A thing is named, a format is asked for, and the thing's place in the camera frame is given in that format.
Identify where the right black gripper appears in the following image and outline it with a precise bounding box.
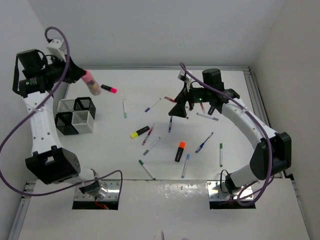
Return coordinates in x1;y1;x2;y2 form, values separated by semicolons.
168;81;211;118

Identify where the purple cap black highlighter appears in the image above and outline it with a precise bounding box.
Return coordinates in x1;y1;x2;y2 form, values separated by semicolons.
207;106;217;116

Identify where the orange cap black highlighter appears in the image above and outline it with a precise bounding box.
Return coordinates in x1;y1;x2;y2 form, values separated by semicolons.
174;141;186;163

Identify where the mint cap white marker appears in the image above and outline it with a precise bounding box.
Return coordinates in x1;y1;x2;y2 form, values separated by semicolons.
122;99;128;119

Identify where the yellow cap black highlighter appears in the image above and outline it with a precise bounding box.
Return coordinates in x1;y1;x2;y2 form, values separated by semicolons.
130;125;150;139

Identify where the pink glitter bottle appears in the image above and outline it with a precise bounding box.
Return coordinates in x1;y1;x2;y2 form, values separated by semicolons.
81;70;102;96

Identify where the pink cap black highlighter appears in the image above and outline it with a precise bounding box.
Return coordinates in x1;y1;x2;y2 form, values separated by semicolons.
101;84;118;94

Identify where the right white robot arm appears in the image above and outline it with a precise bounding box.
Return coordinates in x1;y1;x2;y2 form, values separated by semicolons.
168;68;292;194

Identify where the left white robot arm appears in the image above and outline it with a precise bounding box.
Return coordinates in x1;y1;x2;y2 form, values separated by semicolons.
12;49;101;195

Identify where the red gel pen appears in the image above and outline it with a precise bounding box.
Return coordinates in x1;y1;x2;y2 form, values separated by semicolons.
164;96;176;103

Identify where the red clear pen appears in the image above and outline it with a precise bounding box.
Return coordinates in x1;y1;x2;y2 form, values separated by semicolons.
200;103;206;114

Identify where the blue clear pen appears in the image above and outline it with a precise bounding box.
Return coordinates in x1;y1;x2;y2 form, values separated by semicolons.
168;116;173;133

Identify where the purple cap white marker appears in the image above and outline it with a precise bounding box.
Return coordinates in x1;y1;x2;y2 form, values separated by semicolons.
144;97;161;113

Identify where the grey cap white marker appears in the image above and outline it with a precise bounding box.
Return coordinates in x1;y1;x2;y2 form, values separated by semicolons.
196;112;219;121

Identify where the crimson clear pen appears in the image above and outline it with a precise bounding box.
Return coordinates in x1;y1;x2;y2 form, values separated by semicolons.
141;122;156;146

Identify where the dark blue pen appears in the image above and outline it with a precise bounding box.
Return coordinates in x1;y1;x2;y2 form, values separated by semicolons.
195;132;214;153

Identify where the light blue cap marker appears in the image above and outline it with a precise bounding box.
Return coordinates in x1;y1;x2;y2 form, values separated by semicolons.
181;153;190;179

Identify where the green cap white marker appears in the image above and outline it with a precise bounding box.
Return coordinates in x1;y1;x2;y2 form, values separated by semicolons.
219;142;223;168

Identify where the black and white pen organizer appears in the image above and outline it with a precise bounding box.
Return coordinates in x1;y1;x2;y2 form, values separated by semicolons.
54;96;96;136

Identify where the grey tip white marker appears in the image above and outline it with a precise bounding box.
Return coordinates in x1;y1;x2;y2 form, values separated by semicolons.
143;137;161;156

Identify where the teal cap white marker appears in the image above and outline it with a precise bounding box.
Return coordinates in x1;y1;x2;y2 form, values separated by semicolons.
138;159;156;180

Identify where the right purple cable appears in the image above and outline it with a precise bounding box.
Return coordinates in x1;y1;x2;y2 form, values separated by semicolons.
179;62;275;207

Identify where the purple cable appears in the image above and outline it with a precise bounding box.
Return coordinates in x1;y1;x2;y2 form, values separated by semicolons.
179;62;275;207
0;26;123;197

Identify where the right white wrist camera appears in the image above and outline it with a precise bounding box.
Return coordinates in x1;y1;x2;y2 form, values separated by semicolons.
177;69;191;84

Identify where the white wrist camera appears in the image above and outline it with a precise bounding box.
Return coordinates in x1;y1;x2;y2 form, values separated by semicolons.
177;69;191;84
47;39;67;62

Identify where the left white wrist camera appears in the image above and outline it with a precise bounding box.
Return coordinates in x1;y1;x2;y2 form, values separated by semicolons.
47;39;67;62

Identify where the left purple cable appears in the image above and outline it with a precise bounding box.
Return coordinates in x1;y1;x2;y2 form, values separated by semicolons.
0;26;123;197

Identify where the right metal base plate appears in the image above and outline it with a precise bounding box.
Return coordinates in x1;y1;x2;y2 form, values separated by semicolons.
207;180;254;202

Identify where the metal base plate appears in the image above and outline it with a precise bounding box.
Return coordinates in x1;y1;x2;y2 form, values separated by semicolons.
207;180;254;202
74;180;121;202

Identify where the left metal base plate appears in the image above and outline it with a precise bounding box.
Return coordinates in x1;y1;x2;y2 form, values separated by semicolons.
74;180;121;202

